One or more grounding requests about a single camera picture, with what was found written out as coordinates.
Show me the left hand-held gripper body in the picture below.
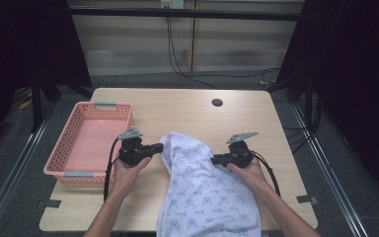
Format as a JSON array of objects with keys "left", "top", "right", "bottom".
[{"left": 116, "top": 126, "right": 153, "bottom": 167}]

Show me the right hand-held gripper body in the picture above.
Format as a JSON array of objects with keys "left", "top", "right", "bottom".
[{"left": 223, "top": 131, "right": 260, "bottom": 169}]

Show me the white towel with blue print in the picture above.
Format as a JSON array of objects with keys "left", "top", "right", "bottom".
[{"left": 156, "top": 131, "right": 263, "bottom": 237}]

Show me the person's right hand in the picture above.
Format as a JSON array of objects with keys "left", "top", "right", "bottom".
[{"left": 226, "top": 157, "right": 270, "bottom": 195}]

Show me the person's left hand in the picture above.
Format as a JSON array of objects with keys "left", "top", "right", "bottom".
[{"left": 112, "top": 156, "right": 153, "bottom": 198}]

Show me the pink plastic basket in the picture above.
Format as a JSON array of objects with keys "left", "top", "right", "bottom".
[{"left": 42, "top": 101, "right": 134, "bottom": 185}]

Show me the grey tape piece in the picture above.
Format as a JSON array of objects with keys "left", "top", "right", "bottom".
[
  {"left": 296, "top": 195, "right": 319, "bottom": 205},
  {"left": 43, "top": 198, "right": 62, "bottom": 209}
]

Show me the black metal stand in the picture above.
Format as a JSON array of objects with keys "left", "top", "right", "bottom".
[
  {"left": 304, "top": 75, "right": 322, "bottom": 132},
  {"left": 31, "top": 65, "right": 43, "bottom": 132}
]

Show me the yellow object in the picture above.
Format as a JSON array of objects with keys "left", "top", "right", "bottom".
[{"left": 19, "top": 99, "right": 34, "bottom": 111}]

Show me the black horizontal bar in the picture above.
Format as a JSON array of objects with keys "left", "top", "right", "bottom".
[{"left": 67, "top": 7, "right": 305, "bottom": 22}]

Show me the black curtain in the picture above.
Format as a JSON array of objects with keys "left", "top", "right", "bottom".
[
  {"left": 275, "top": 0, "right": 379, "bottom": 205},
  {"left": 0, "top": 0, "right": 93, "bottom": 152}
]

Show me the right hand-held gripper black cable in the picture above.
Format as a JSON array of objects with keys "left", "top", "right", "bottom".
[{"left": 250, "top": 150, "right": 281, "bottom": 198}]

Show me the hand-held gripper black cable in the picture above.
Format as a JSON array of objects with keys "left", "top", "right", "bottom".
[
  {"left": 250, "top": 150, "right": 281, "bottom": 198},
  {"left": 103, "top": 136, "right": 122, "bottom": 202}
]

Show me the left hand-held gripper black cable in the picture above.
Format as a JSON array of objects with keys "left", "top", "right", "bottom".
[{"left": 103, "top": 136, "right": 122, "bottom": 202}]

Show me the bundle of black floor cables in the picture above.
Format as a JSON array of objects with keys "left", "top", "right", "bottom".
[{"left": 282, "top": 124, "right": 314, "bottom": 155}]

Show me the black floor cable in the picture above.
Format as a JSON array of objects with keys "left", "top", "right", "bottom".
[{"left": 184, "top": 66, "right": 281, "bottom": 81}]

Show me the metal floor rail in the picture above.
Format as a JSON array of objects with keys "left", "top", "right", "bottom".
[
  {"left": 0, "top": 102, "right": 58, "bottom": 237},
  {"left": 290, "top": 102, "right": 371, "bottom": 237}
]

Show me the black hanging wall cable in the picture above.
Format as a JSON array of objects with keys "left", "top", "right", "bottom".
[{"left": 165, "top": 16, "right": 219, "bottom": 90}]

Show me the vertical wooden wall strip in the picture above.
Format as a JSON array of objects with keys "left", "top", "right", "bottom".
[{"left": 191, "top": 0, "right": 199, "bottom": 72}]

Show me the white wall power outlet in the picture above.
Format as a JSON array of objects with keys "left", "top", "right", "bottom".
[{"left": 160, "top": 0, "right": 186, "bottom": 10}]

